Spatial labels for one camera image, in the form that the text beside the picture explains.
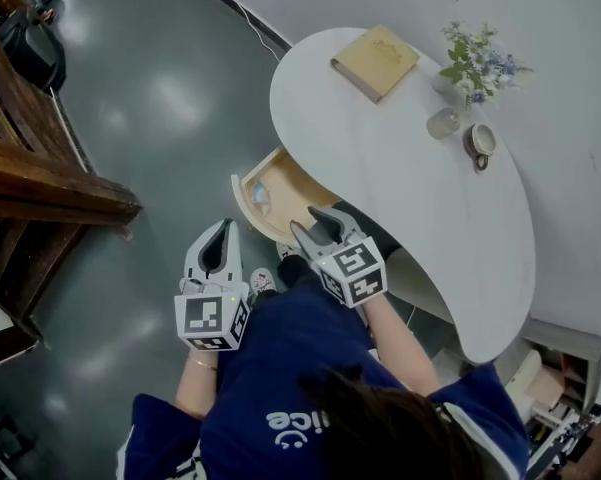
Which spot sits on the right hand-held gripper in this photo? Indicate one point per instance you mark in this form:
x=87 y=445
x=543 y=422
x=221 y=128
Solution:
x=350 y=273

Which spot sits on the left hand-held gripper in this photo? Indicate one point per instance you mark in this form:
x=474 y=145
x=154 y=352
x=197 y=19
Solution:
x=205 y=318

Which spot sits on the wooden drawer with white front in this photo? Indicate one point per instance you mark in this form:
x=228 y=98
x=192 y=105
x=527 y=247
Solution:
x=290 y=188

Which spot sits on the small light blue object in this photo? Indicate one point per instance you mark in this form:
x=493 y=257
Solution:
x=261 y=198

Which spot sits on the person's left forearm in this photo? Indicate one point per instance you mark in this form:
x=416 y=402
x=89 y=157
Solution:
x=197 y=390

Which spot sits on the person's right forearm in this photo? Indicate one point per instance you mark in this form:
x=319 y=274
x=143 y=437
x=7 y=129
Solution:
x=400 y=348

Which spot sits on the person's right white shoe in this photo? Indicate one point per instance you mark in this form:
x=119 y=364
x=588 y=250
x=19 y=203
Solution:
x=286 y=252

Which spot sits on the person's white shoe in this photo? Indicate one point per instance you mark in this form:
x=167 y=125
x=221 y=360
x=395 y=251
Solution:
x=286 y=252
x=262 y=283

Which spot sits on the person's black trousers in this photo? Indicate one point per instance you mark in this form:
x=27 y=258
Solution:
x=295 y=273

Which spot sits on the person's left white shoe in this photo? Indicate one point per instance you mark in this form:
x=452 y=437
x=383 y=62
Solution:
x=262 y=283

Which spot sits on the white curved desk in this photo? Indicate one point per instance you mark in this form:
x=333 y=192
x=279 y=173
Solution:
x=405 y=218

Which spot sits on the person's navy blue shirt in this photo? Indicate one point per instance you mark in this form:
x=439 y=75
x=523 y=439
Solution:
x=290 y=368

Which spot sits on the tan hardcover book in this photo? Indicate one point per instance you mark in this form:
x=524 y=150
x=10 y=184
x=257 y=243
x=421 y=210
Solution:
x=375 y=60

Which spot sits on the brown and cream mug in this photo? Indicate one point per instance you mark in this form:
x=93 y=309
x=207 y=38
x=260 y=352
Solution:
x=479 y=140

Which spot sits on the glass vase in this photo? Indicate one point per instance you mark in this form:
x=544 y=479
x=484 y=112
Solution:
x=442 y=84

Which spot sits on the dark wooden staircase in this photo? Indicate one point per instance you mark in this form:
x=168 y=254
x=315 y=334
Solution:
x=35 y=178

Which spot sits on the white and blue flower bouquet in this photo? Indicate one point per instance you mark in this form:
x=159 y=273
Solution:
x=480 y=68

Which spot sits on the cardboard box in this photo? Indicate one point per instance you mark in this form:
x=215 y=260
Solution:
x=547 y=385

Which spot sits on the grey wooden shelf unit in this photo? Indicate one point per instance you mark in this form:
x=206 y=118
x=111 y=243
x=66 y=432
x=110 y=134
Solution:
x=575 y=348

